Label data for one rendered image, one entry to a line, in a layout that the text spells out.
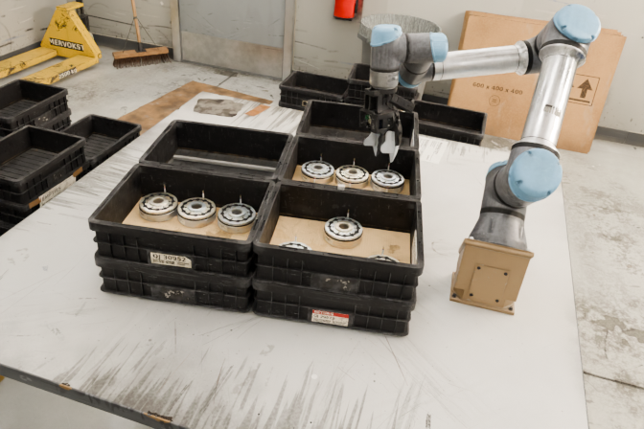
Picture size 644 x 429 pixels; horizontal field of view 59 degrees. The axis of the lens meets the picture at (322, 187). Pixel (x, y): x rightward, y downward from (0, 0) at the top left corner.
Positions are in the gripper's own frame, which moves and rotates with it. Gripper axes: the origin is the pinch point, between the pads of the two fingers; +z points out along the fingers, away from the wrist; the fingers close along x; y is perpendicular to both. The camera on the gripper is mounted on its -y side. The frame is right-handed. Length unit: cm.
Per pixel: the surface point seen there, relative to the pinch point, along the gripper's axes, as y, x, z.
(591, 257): -160, -5, 100
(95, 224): 75, -20, 5
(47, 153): 58, -148, 33
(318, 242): 26.2, 2.9, 17.7
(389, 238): 8.7, 11.8, 18.8
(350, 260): 32.4, 22.8, 10.7
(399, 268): 24.6, 30.7, 11.9
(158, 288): 65, -13, 24
